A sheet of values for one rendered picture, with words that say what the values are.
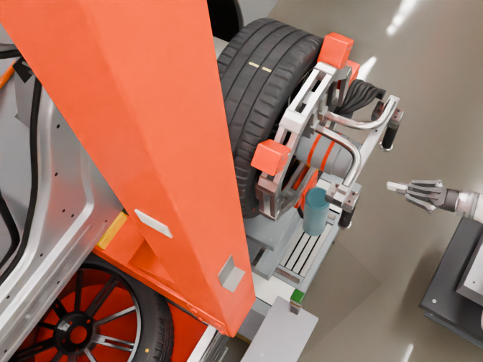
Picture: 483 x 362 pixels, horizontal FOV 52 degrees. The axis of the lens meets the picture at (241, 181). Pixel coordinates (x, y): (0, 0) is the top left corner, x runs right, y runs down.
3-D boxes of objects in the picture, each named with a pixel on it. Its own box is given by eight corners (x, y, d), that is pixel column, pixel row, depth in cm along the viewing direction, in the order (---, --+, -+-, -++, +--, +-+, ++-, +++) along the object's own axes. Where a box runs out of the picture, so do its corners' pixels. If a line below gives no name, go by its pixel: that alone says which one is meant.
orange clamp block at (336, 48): (323, 59, 159) (332, 31, 155) (345, 67, 157) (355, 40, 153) (315, 62, 154) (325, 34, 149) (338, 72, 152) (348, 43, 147)
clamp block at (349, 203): (330, 187, 155) (332, 179, 150) (358, 200, 152) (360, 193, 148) (323, 200, 153) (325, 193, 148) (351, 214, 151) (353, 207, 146)
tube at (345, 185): (313, 125, 157) (315, 105, 147) (370, 150, 151) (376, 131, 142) (287, 168, 150) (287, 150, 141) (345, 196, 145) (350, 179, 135)
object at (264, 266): (255, 164, 255) (254, 154, 246) (318, 195, 244) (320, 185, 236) (202, 245, 236) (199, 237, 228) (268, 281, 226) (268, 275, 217)
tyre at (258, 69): (292, -9, 178) (186, 61, 133) (353, 13, 171) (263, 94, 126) (261, 136, 222) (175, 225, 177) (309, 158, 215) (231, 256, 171)
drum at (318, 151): (305, 132, 179) (307, 109, 167) (360, 156, 173) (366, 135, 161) (286, 162, 174) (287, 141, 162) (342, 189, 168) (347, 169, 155)
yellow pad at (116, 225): (98, 201, 183) (93, 195, 179) (128, 217, 179) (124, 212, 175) (73, 232, 178) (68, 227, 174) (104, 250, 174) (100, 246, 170)
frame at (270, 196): (326, 123, 204) (341, 25, 156) (341, 129, 202) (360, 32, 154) (260, 231, 184) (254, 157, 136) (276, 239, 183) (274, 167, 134)
